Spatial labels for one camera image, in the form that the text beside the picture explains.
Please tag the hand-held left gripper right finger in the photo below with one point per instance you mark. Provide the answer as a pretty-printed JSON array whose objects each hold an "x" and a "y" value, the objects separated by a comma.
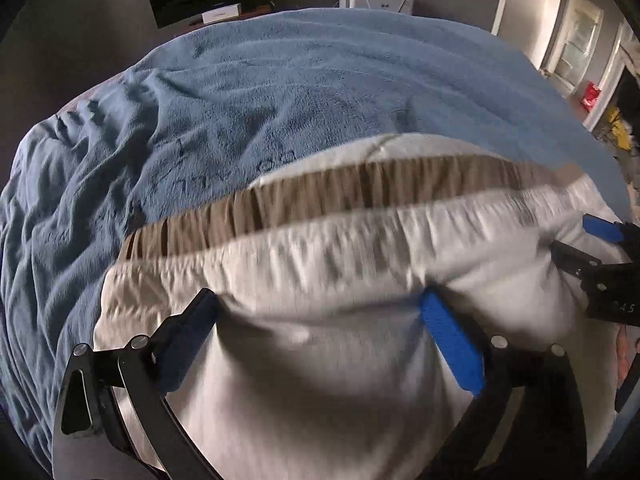
[{"x": 452, "y": 345}]

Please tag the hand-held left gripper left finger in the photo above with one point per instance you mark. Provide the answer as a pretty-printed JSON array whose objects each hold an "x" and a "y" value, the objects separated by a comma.
[{"x": 192, "y": 330}]

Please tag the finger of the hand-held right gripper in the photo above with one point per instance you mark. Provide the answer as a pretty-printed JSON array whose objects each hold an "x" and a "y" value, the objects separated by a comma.
[
  {"x": 602, "y": 226},
  {"x": 575, "y": 259}
]

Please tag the yellow cloth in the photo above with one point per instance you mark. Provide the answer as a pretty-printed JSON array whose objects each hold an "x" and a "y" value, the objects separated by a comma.
[{"x": 619, "y": 127}]

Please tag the red bag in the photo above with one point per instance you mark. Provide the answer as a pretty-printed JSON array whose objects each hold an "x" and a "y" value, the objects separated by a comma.
[{"x": 592, "y": 96}]

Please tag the blue wrinkled bedsheet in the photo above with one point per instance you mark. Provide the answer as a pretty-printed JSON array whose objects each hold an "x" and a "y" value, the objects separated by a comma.
[{"x": 55, "y": 220}]

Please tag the glass panel door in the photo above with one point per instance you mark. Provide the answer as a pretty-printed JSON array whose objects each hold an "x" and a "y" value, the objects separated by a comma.
[{"x": 575, "y": 42}]

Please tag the white door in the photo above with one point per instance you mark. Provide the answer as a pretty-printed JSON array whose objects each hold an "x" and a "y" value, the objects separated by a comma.
[{"x": 537, "y": 10}]

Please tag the blue fleece blanket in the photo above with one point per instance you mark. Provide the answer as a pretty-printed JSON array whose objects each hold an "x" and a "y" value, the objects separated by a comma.
[{"x": 325, "y": 100}]

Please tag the white flat box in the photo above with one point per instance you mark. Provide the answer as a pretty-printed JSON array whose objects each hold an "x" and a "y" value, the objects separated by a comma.
[{"x": 222, "y": 14}]

